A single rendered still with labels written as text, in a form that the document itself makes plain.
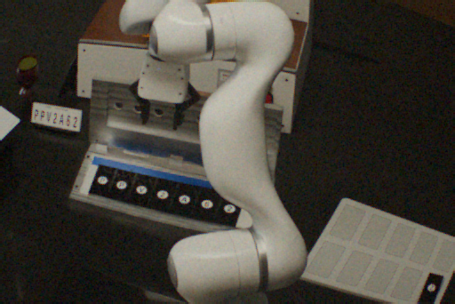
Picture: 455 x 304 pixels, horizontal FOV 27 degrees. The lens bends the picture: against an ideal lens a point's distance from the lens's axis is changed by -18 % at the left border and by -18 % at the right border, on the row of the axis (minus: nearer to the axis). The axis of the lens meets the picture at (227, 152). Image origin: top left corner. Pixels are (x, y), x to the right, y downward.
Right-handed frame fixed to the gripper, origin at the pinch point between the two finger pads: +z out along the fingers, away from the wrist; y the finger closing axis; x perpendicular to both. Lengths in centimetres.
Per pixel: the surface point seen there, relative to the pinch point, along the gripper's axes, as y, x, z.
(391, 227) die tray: 54, 10, 24
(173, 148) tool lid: -0.2, 15.3, 16.5
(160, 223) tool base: 1.5, -1.7, 25.0
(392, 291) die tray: 58, -10, 28
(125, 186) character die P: -8.6, 5.1, 22.0
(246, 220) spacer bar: 19.2, 2.9, 22.8
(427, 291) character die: 68, -11, 27
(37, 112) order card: -40.6, 21.9, 17.8
